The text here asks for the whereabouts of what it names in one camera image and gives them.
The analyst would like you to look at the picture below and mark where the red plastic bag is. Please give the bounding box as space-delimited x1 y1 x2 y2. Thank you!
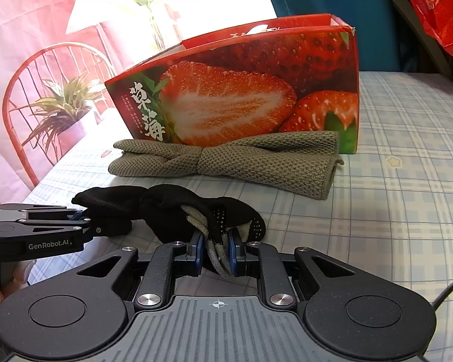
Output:
399 0 453 58

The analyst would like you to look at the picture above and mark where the red strawberry print box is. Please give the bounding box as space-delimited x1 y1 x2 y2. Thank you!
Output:
105 13 360 155

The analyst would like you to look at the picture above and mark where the black desk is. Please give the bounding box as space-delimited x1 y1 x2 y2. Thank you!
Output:
385 0 453 95

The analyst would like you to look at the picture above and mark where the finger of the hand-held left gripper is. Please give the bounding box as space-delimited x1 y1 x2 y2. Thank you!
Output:
0 203 88 222
23 219 133 238

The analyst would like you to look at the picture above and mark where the person's left hand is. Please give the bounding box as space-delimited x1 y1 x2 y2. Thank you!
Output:
0 259 35 309

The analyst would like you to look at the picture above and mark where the black cable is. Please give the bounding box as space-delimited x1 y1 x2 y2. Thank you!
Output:
432 275 453 306

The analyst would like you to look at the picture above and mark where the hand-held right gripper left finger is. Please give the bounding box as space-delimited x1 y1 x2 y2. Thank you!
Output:
75 231 205 312

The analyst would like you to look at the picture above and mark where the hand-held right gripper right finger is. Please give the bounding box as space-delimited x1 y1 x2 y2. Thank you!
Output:
228 230 358 307

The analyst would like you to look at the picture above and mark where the pink printed backdrop cloth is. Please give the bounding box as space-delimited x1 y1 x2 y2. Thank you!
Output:
0 0 276 206

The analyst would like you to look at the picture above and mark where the grey knitted towel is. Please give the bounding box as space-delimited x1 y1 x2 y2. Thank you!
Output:
109 130 345 201

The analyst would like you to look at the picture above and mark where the black dotted sock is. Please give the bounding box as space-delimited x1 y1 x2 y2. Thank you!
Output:
72 184 267 278

